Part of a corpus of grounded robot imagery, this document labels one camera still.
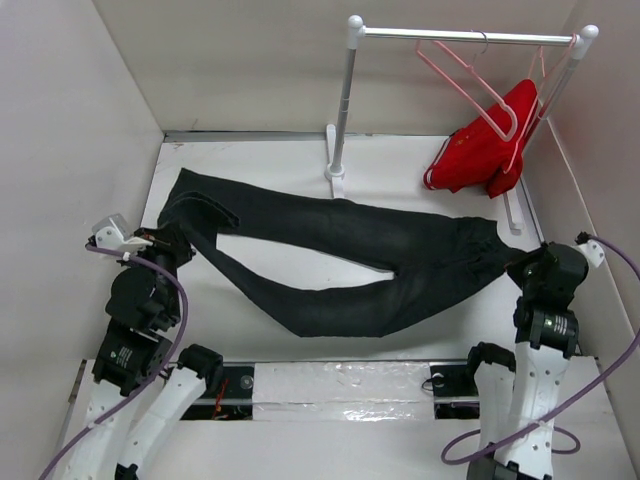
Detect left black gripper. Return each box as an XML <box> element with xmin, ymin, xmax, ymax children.
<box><xmin>119</xmin><ymin>215</ymin><xmax>198</xmax><ymax>323</ymax></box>

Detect black trousers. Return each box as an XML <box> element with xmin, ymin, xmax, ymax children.
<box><xmin>157</xmin><ymin>169</ymin><xmax>519</xmax><ymax>338</ymax></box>

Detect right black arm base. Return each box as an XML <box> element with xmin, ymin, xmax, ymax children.
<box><xmin>424</xmin><ymin>362</ymin><xmax>480</xmax><ymax>420</ymax></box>

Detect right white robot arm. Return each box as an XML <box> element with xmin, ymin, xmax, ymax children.
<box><xmin>462</xmin><ymin>243</ymin><xmax>589</xmax><ymax>479</ymax></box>

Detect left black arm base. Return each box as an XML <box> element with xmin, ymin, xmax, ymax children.
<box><xmin>188</xmin><ymin>363</ymin><xmax>255</xmax><ymax>421</ymax></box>

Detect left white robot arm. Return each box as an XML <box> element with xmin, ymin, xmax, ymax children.
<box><xmin>61</xmin><ymin>225</ymin><xmax>223</xmax><ymax>479</ymax></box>

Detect red garment on hanger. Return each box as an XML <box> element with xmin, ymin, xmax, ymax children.
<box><xmin>423</xmin><ymin>79</ymin><xmax>535</xmax><ymax>198</ymax></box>

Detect pink empty hanger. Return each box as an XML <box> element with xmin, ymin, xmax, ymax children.
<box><xmin>414</xmin><ymin>30</ymin><xmax>521</xmax><ymax>144</ymax></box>

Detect pink hanger with garment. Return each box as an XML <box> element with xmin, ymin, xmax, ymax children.
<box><xmin>503</xmin><ymin>33</ymin><xmax>579</xmax><ymax>174</ymax></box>

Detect white metal clothes rack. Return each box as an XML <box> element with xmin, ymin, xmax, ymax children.
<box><xmin>324</xmin><ymin>15</ymin><xmax>601</xmax><ymax>234</ymax></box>

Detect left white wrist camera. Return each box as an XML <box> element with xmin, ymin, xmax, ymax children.
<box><xmin>88</xmin><ymin>213</ymin><xmax>152</xmax><ymax>253</ymax></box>

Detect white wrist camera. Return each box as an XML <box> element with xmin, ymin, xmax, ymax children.
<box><xmin>575</xmin><ymin>232</ymin><xmax>605</xmax><ymax>268</ymax></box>
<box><xmin>88</xmin><ymin>213</ymin><xmax>152</xmax><ymax>253</ymax></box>

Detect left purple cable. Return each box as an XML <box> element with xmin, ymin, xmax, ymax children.
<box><xmin>38</xmin><ymin>243</ymin><xmax>191</xmax><ymax>480</ymax></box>

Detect purple cable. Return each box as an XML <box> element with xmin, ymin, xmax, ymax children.
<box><xmin>38</xmin><ymin>243</ymin><xmax>191</xmax><ymax>480</ymax></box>
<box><xmin>440</xmin><ymin>237</ymin><xmax>640</xmax><ymax>464</ymax></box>

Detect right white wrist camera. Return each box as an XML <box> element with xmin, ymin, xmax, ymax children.
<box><xmin>575</xmin><ymin>232</ymin><xmax>605</xmax><ymax>268</ymax></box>

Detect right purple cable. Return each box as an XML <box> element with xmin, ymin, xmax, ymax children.
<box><xmin>440</xmin><ymin>237</ymin><xmax>640</xmax><ymax>464</ymax></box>

